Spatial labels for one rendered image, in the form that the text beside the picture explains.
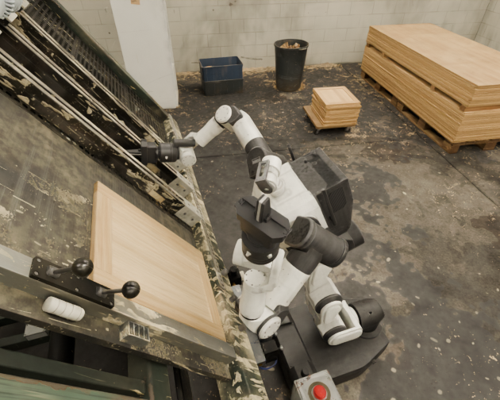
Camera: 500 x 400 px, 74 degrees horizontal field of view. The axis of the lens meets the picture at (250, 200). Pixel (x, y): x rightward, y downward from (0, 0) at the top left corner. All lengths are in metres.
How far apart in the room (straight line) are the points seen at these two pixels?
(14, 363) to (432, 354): 2.20
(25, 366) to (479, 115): 4.20
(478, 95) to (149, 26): 3.70
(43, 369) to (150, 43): 4.21
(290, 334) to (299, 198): 1.18
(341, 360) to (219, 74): 4.15
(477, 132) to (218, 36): 4.02
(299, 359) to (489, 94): 3.26
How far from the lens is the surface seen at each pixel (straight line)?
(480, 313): 2.84
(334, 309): 1.69
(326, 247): 0.98
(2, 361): 0.80
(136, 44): 4.72
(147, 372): 1.01
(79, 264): 0.70
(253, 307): 0.94
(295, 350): 2.06
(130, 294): 0.76
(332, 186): 1.07
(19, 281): 0.79
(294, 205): 1.05
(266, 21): 6.19
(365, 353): 2.16
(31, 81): 1.30
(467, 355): 2.61
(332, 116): 4.16
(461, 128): 4.29
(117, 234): 1.11
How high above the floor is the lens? 2.04
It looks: 40 degrees down
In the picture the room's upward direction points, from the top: straight up
